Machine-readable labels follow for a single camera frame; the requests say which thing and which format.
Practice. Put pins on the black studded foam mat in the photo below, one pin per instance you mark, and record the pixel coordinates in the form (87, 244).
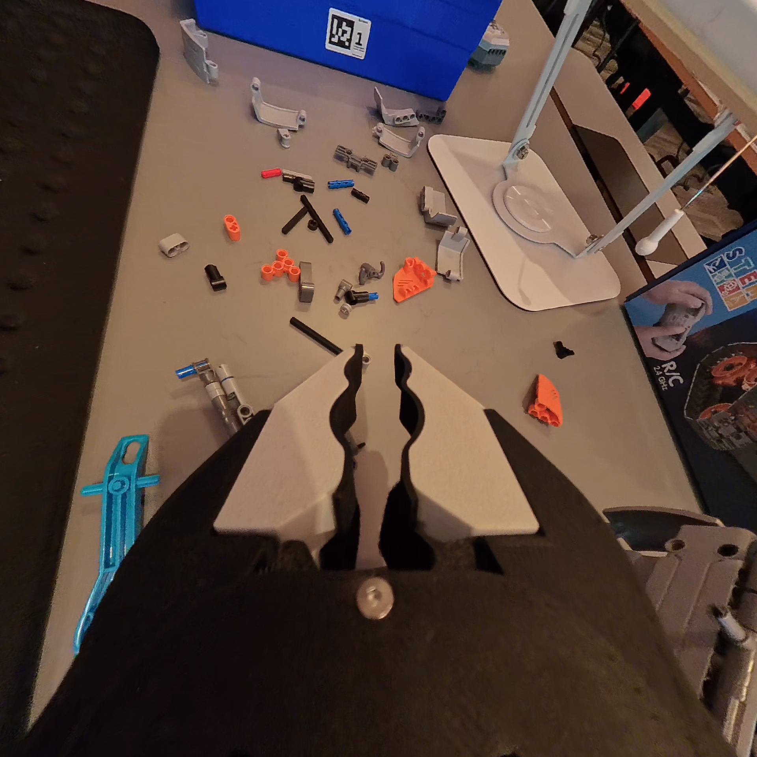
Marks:
(59, 236)

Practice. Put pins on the black short connector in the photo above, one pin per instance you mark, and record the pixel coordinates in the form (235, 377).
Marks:
(216, 278)

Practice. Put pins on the dark grey hook piece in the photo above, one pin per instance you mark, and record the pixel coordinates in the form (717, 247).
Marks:
(369, 274)

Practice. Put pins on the black medium axle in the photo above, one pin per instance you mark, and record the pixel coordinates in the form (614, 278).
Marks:
(293, 222)

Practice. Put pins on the light blue separator tool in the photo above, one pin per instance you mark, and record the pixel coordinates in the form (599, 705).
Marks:
(115, 520)

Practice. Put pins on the white stand with wooden tray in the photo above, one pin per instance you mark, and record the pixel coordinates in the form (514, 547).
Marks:
(562, 272)

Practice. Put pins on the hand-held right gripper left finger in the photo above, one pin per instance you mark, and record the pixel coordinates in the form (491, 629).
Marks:
(278, 473)

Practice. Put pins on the black long pin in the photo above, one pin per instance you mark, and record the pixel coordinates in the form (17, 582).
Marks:
(355, 449)

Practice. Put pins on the blue bin with white label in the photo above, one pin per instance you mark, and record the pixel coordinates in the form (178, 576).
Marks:
(414, 35)

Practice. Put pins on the dark grey connector cluster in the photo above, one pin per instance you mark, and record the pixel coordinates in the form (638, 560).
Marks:
(355, 159)

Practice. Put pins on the dark grey angled beam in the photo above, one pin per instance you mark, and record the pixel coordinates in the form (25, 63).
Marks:
(306, 284)

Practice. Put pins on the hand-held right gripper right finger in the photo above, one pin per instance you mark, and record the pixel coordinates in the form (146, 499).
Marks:
(473, 473)

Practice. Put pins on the black long axle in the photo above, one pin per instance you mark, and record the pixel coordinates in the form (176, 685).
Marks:
(319, 223)
(316, 337)

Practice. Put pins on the dark grey holed beam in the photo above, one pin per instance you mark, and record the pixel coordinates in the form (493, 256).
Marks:
(432, 115)

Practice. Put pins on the orange two-hole connector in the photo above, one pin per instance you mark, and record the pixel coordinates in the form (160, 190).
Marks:
(232, 228)

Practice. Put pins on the blue printed cardboard box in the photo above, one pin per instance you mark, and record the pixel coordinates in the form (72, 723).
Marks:
(709, 331)

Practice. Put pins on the black short pin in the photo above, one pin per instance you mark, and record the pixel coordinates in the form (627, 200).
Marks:
(359, 195)

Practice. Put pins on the grey toy actuator assembly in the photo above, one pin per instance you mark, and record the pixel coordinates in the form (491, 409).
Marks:
(222, 393)

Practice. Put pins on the light grey curved panel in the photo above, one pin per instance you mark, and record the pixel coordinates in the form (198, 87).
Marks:
(399, 141)
(437, 208)
(395, 112)
(196, 50)
(452, 254)
(275, 112)

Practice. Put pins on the blue pin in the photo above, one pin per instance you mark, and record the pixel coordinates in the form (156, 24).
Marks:
(342, 221)
(341, 184)

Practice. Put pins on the grey pin connector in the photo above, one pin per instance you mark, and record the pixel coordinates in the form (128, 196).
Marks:
(343, 288)
(284, 138)

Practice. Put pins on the black connector with blue pin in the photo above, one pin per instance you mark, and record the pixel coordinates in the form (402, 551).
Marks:
(358, 297)

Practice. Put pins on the grey tracked toy robot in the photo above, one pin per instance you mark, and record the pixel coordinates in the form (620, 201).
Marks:
(692, 579)

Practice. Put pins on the dark grey double connector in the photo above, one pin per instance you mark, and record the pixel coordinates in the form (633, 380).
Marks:
(389, 161)

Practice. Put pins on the orange T-shaped connector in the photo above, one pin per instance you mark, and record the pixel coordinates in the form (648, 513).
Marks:
(281, 266)

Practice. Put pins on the small black connector piece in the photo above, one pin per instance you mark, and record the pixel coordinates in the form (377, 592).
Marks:
(563, 350)

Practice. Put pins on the orange angled panel piece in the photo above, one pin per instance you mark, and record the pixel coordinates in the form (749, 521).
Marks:
(545, 402)
(414, 282)

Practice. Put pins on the grey motor block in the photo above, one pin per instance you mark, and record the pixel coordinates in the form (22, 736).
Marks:
(489, 46)

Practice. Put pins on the grey and black connector assembly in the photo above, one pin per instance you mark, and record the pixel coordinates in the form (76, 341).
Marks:
(298, 180)

